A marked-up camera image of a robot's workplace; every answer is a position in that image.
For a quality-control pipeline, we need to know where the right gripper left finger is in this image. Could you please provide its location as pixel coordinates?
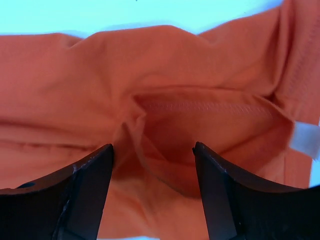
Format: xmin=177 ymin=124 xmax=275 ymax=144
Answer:
xmin=0 ymin=144 xmax=114 ymax=240

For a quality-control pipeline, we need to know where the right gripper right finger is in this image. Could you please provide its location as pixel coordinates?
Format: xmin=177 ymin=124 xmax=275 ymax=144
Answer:
xmin=192 ymin=142 xmax=320 ymax=240

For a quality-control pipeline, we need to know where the orange t-shirt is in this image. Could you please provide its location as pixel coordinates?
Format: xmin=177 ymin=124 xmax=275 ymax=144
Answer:
xmin=0 ymin=0 xmax=320 ymax=240

